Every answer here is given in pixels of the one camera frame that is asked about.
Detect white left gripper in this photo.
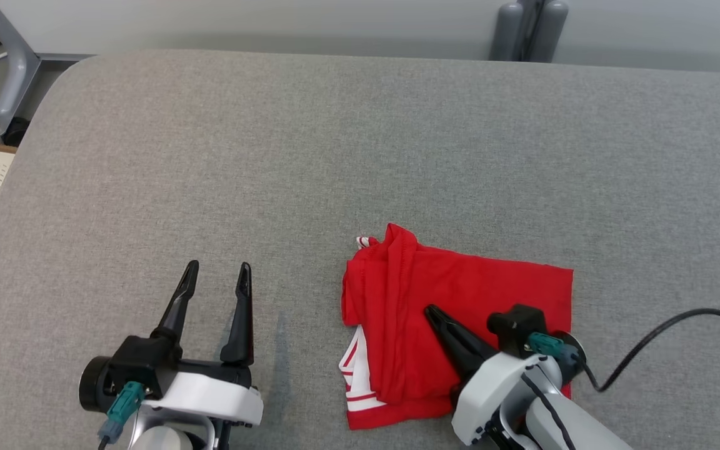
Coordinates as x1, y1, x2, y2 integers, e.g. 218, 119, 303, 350
141, 260, 264, 429

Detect left teal plug black cable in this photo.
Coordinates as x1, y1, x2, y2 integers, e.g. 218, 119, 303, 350
97, 381, 147, 450

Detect grey metal frame leg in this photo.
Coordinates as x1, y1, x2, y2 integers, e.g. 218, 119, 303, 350
0, 0, 95, 137

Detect grey partition post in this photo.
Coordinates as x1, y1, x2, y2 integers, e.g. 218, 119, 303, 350
490, 0, 569, 63

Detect black frame foot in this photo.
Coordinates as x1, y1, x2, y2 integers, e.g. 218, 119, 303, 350
2, 117, 31, 148

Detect right teal plug black cable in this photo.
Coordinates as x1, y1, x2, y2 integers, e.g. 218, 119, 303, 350
527, 308, 720, 450

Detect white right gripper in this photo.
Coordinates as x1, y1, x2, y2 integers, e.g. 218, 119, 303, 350
424, 304, 564, 446

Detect red basketball jersey number 23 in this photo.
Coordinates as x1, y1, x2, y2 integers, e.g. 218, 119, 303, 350
338, 223, 574, 431

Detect teal plug black cable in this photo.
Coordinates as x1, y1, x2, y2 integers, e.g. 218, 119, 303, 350
97, 381, 147, 450
527, 308, 720, 450

